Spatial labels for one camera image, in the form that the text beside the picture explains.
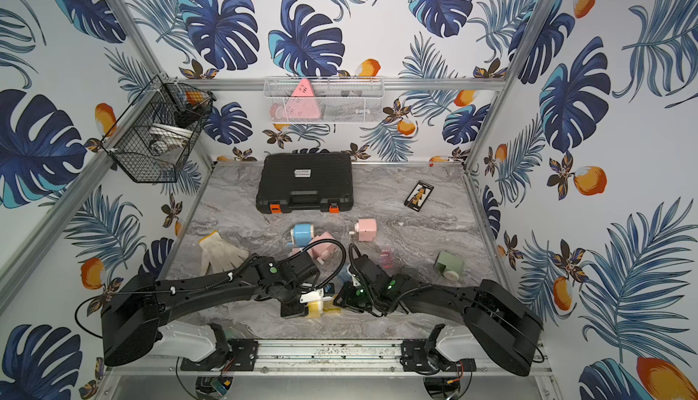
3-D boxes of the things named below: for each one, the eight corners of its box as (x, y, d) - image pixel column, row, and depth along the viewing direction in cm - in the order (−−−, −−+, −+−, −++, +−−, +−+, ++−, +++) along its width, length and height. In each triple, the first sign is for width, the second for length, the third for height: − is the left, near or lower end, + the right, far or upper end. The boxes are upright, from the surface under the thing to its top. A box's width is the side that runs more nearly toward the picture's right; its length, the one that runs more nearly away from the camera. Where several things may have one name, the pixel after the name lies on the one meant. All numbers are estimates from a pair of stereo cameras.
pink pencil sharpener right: (349, 243, 99) (349, 233, 93) (349, 229, 103) (349, 218, 97) (375, 243, 99) (377, 233, 93) (374, 229, 103) (376, 218, 97)
